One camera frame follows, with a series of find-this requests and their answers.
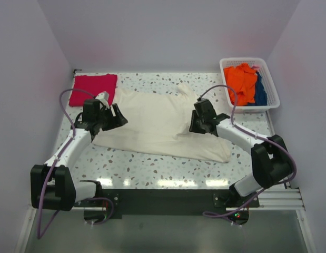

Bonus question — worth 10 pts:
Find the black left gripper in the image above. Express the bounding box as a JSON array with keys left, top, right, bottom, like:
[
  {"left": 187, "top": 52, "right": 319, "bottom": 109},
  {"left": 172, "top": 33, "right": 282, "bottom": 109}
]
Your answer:
[{"left": 95, "top": 104, "right": 127, "bottom": 132}]

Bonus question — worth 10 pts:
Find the cream white t-shirt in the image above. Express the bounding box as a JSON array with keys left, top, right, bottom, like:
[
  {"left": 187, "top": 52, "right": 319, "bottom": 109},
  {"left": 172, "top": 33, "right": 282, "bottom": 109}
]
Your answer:
[{"left": 93, "top": 85, "right": 231, "bottom": 163}]

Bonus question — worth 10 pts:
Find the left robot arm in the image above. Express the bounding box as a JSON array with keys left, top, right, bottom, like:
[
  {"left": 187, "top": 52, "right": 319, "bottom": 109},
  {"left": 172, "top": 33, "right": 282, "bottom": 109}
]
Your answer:
[{"left": 31, "top": 99, "right": 128, "bottom": 211}]

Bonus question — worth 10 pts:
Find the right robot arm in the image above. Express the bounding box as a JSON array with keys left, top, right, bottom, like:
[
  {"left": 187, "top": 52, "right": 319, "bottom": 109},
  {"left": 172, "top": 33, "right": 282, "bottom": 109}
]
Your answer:
[{"left": 189, "top": 98, "right": 297, "bottom": 207}]

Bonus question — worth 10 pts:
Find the folded red t-shirt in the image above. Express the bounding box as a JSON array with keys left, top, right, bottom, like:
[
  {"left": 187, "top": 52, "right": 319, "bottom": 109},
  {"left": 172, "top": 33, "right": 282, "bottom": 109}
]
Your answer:
[{"left": 69, "top": 74, "right": 117, "bottom": 107}]

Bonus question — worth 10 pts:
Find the orange t-shirt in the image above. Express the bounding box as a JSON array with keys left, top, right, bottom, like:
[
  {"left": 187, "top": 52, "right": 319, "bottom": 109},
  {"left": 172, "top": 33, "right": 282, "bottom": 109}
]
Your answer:
[{"left": 224, "top": 63, "right": 258, "bottom": 106}]

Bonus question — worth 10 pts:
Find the blue t-shirt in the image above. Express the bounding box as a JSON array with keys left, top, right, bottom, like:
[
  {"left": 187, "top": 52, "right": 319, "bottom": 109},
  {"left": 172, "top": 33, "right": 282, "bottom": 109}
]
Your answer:
[{"left": 248, "top": 72, "right": 268, "bottom": 106}]

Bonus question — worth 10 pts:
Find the white plastic laundry basket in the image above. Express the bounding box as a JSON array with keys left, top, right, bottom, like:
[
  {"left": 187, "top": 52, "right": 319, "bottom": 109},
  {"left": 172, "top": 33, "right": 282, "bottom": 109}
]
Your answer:
[{"left": 220, "top": 57, "right": 280, "bottom": 113}]

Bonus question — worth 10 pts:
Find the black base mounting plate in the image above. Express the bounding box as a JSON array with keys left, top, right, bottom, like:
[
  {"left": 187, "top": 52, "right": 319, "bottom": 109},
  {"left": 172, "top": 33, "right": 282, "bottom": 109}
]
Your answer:
[{"left": 73, "top": 188, "right": 260, "bottom": 220}]

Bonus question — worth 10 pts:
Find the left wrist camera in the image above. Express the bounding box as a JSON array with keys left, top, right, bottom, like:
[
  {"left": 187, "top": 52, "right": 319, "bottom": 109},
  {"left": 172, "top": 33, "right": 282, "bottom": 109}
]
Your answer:
[{"left": 95, "top": 91, "right": 110, "bottom": 109}]

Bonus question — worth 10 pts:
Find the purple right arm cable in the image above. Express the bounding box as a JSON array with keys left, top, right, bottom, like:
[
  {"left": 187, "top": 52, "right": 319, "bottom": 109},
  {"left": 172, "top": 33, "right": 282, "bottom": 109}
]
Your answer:
[{"left": 196, "top": 85, "right": 297, "bottom": 220}]

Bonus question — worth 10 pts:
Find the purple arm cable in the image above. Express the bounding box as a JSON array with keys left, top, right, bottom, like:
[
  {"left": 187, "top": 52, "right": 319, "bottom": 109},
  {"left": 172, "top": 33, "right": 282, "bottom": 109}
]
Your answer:
[
  {"left": 196, "top": 85, "right": 297, "bottom": 220},
  {"left": 36, "top": 89, "right": 116, "bottom": 240}
]

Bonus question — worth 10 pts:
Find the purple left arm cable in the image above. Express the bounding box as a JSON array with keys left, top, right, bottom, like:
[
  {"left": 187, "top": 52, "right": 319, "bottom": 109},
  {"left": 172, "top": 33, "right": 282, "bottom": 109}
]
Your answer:
[{"left": 36, "top": 89, "right": 116, "bottom": 240}]

